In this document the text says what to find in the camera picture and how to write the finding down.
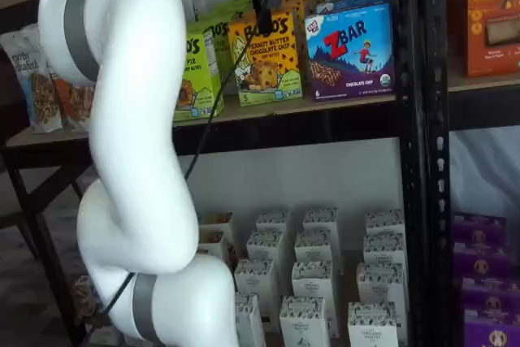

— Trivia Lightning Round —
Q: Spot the white granola bag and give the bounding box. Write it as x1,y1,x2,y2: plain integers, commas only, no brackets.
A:
0,24,63,134

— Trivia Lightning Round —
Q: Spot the purple snack box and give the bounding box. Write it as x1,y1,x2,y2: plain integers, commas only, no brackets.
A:
452,212,507,243
462,313,520,347
452,240,509,280
460,276,520,316

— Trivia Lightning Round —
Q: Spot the wooden shelf board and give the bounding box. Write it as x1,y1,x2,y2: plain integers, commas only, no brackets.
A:
6,94,398,149
448,72,520,93

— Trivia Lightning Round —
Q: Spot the yellow label granola box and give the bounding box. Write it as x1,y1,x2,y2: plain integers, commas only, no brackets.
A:
197,211,234,238
196,229,229,261

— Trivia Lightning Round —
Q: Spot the green Bobo's apple pie box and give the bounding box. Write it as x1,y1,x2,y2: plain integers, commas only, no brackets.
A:
173,25,226,123
214,0,255,25
210,17,239,85

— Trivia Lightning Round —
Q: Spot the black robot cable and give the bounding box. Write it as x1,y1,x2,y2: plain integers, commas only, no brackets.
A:
104,0,261,318

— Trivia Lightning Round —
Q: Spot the white patterned boxes group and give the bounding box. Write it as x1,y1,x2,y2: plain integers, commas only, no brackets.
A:
194,200,407,347

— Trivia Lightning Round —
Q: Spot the black metal shelving rack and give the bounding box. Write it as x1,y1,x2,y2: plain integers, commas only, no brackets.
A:
0,0,426,347
422,0,520,347

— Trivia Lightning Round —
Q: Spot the white patterned pantry box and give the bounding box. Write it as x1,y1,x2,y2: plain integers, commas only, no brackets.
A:
303,207,339,235
291,260,339,304
255,210,292,235
347,301,400,347
365,210,404,238
234,258,278,316
362,232,407,267
294,230,337,267
356,262,407,308
246,229,286,267
234,293,266,347
279,295,331,347

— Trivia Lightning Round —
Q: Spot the large orange snack box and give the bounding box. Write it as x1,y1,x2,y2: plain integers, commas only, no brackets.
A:
466,0,520,79

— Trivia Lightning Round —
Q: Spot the granola bag orange label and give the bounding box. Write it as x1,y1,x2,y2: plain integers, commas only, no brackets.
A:
46,64,98,132

